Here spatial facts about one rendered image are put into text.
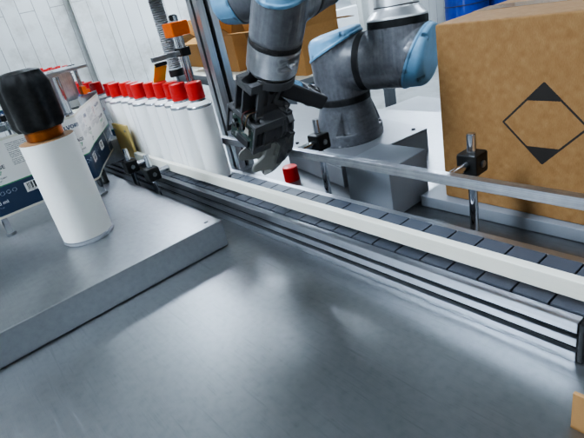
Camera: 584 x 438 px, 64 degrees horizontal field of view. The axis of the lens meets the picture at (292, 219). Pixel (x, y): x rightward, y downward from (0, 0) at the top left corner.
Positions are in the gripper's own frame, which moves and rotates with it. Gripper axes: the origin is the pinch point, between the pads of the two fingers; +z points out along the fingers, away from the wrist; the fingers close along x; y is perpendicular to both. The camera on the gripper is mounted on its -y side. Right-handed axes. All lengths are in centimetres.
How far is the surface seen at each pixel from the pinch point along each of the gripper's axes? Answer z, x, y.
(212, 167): 10.5, -14.3, 1.8
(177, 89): -0.6, -26.9, 1.8
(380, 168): -13.8, 19.7, -2.7
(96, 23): 194, -411, -137
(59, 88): 18, -65, 13
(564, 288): -23, 47, 5
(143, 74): 248, -387, -170
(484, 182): -22.2, 33.1, -2.8
